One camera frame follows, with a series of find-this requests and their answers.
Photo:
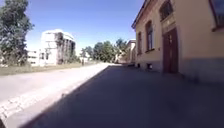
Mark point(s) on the yellow building with pediment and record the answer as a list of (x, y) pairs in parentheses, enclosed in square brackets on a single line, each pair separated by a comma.
[(131, 51)]

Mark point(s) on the grey asphalt road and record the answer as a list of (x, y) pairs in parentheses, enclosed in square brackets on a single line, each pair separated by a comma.
[(133, 100)]

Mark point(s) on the tall white building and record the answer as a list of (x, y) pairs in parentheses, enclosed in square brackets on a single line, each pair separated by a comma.
[(49, 45)]

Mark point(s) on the grass strip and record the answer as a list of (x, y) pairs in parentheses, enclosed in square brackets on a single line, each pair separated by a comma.
[(30, 69)]

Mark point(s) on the low white building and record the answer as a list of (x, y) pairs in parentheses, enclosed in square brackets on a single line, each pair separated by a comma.
[(33, 57)]

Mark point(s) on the slim tree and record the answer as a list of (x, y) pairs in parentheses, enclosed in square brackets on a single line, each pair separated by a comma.
[(59, 48)]

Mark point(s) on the yellow building with brown door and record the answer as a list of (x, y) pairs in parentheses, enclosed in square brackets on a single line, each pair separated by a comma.
[(193, 36)]

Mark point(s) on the large leafy tree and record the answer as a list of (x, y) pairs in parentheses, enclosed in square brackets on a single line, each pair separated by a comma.
[(11, 30)]

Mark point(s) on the row of trees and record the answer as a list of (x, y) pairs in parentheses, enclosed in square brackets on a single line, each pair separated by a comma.
[(104, 51)]

